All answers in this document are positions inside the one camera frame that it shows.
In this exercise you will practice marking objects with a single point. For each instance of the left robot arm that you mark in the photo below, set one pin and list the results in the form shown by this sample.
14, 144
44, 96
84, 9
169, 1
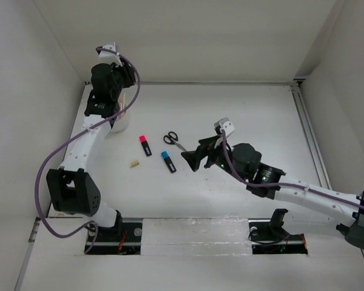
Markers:
72, 189

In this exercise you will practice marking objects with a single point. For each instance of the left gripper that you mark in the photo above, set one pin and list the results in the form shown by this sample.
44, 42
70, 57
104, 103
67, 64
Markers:
127, 71

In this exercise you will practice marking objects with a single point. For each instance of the white round divided container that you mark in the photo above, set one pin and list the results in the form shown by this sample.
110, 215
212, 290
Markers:
121, 122

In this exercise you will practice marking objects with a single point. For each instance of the blue cap black highlighter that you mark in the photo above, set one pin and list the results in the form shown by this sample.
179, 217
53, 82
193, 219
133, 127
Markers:
168, 162

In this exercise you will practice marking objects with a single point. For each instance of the black handled scissors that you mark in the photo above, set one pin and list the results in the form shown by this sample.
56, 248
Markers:
172, 138

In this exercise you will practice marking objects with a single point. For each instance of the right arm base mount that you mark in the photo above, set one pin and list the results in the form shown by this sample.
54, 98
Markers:
268, 237

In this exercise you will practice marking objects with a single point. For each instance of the aluminium frame rail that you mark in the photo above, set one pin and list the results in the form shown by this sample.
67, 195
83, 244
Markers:
311, 140

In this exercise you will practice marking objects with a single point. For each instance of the pink clear pen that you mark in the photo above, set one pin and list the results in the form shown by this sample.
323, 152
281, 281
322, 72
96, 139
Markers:
121, 103

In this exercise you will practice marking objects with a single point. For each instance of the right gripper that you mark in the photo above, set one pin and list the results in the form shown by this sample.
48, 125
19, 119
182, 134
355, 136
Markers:
208, 147

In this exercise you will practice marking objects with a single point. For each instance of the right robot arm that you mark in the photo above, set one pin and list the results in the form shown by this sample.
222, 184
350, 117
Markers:
344, 212

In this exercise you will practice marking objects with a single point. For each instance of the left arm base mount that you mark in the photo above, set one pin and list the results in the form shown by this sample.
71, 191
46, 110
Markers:
128, 242

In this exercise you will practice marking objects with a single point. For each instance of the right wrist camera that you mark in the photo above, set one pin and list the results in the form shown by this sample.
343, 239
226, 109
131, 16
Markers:
225, 126

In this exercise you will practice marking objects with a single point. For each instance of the beige eraser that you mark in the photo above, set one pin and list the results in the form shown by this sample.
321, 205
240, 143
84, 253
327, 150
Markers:
134, 163

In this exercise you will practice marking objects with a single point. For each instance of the pink cap black highlighter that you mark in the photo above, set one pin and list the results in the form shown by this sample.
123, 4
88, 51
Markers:
145, 145

